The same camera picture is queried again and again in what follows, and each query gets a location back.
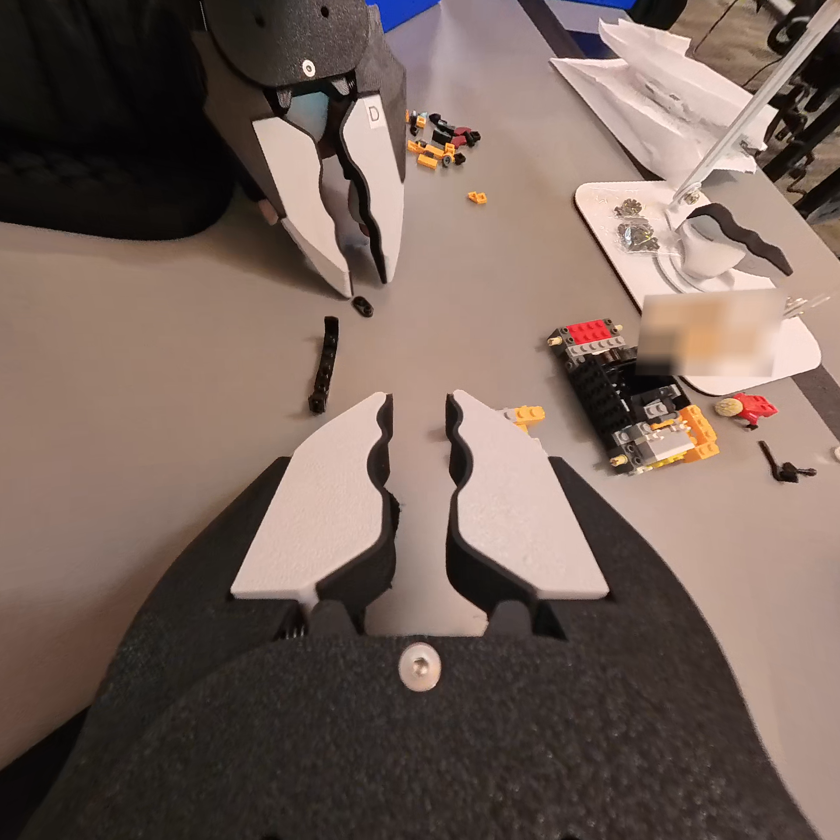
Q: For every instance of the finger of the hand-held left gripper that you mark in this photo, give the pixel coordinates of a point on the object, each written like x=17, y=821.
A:
x=380, y=177
x=295, y=184

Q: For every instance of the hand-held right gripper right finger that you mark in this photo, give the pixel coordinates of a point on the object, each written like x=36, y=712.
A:
x=518, y=518

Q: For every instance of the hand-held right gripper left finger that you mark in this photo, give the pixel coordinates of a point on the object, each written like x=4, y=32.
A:
x=321, y=512

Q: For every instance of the black knobbly brick piece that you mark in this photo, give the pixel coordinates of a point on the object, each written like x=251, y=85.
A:
x=362, y=306

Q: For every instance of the long black orange brick strip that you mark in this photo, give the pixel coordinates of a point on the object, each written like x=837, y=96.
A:
x=325, y=367

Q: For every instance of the grey desk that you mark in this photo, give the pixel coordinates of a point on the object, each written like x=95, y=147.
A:
x=164, y=328

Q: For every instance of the person's left hand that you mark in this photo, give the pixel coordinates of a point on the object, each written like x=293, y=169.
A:
x=267, y=213

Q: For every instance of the pile of small loose bricks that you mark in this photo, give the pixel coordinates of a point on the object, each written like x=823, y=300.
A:
x=439, y=141

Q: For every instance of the small orange brick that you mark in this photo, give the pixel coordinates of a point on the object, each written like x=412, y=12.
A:
x=478, y=197

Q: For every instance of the orange grey brick assembly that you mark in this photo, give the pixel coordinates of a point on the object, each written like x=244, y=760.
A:
x=525, y=417

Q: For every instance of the blue plastic bin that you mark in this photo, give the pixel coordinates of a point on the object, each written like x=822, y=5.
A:
x=407, y=13

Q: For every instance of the black brick car chassis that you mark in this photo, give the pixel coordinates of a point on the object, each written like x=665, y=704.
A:
x=604, y=394

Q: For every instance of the white book stand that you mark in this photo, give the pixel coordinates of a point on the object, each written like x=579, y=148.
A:
x=604, y=216

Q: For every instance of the clear bag of parts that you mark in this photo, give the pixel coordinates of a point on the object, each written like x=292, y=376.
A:
x=633, y=223

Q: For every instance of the red toy minifigure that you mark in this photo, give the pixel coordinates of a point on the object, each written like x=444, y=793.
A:
x=754, y=405

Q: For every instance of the black hinge brick piece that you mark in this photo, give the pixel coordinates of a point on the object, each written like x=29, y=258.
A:
x=784, y=469

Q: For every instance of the white paper bag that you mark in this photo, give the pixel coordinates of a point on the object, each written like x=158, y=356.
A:
x=656, y=98

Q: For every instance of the black white plastic bag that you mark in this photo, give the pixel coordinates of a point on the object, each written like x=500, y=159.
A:
x=735, y=236

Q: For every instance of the black office chair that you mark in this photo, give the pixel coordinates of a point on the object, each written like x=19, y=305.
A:
x=807, y=118

